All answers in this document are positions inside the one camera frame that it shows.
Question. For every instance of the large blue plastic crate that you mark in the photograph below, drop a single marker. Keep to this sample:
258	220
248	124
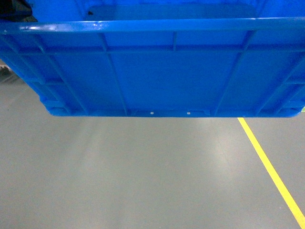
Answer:
159	58

